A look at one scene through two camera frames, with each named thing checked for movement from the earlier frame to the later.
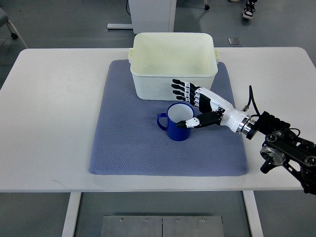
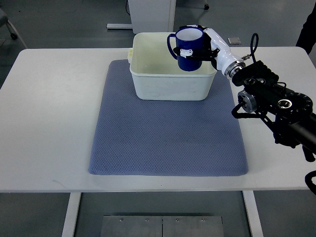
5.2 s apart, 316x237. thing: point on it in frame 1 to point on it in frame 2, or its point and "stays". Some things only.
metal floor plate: x=162 y=226 stays
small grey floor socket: x=234 y=41 stays
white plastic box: x=157 y=59 stays
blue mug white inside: x=177 y=112 to x=187 y=38
